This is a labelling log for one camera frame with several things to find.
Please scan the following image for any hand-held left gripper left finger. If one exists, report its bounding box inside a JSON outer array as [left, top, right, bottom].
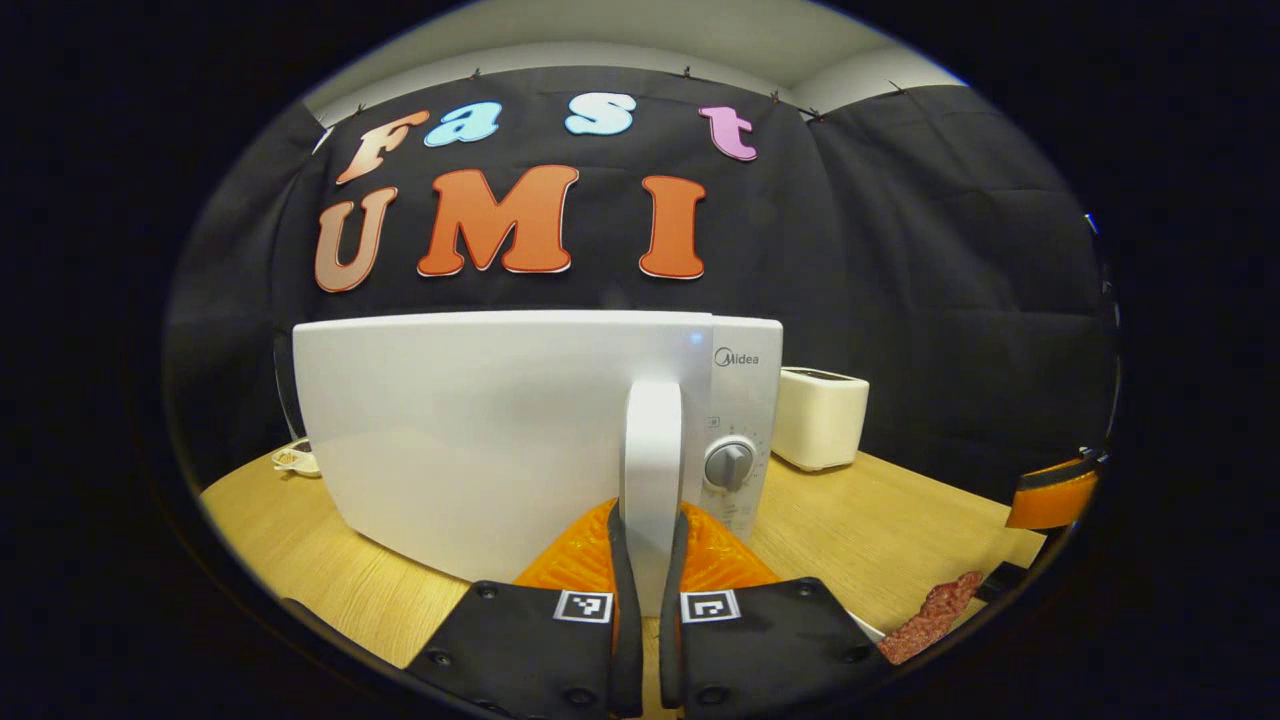
[[405, 498, 647, 720]]

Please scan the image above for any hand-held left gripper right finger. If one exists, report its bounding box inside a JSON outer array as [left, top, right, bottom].
[[658, 503, 896, 719]]

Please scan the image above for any red marbled meat slice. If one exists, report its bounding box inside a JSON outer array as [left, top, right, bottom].
[[880, 572, 986, 666]]

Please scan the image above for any white microwave oven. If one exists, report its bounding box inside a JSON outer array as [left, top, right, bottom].
[[292, 310, 784, 616]]

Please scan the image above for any cream white toaster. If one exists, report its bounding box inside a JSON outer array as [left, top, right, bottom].
[[771, 367, 870, 472]]

